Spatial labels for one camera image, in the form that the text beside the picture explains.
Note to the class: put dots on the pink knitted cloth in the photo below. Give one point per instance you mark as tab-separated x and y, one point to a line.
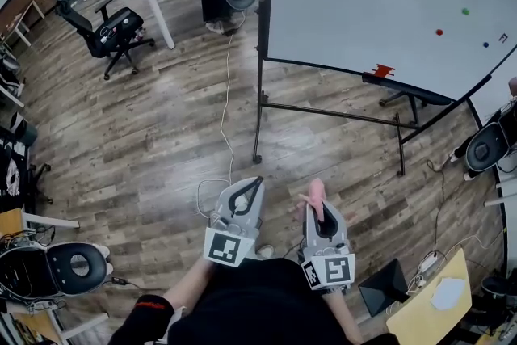
316	194

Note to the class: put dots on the green round magnet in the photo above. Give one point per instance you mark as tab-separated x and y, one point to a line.
465	11

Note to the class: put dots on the white power strip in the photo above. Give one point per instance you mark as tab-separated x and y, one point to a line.
428	262

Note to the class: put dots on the person's left forearm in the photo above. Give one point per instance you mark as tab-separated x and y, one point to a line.
190	287

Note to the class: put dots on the white paper sheet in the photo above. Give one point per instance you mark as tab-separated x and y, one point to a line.
448	293

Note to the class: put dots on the person's right forearm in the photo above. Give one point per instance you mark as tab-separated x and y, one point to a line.
343	315

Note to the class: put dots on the white whiteboard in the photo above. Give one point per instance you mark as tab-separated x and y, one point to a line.
383	4

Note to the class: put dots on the red jagged sticker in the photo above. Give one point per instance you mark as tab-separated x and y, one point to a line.
381	71

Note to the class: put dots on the black metal rack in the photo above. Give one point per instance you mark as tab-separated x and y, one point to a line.
38	171

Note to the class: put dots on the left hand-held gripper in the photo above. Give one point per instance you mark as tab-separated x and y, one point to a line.
226	248

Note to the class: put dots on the person's black shirt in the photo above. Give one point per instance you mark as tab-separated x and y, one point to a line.
262	303

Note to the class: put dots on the person's white shoe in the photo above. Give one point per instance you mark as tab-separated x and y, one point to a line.
266	252

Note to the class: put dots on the black printed shirt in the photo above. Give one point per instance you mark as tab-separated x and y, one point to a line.
12	177

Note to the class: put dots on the black flat stand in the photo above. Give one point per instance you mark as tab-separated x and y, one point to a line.
381	287

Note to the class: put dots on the yellow wooden table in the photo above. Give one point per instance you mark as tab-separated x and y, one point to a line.
412	319

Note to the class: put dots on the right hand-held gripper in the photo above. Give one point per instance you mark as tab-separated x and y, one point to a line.
335	268

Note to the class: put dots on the light wooden table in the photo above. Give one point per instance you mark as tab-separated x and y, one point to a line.
10	222

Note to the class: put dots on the black office chair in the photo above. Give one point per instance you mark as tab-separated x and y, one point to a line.
117	32

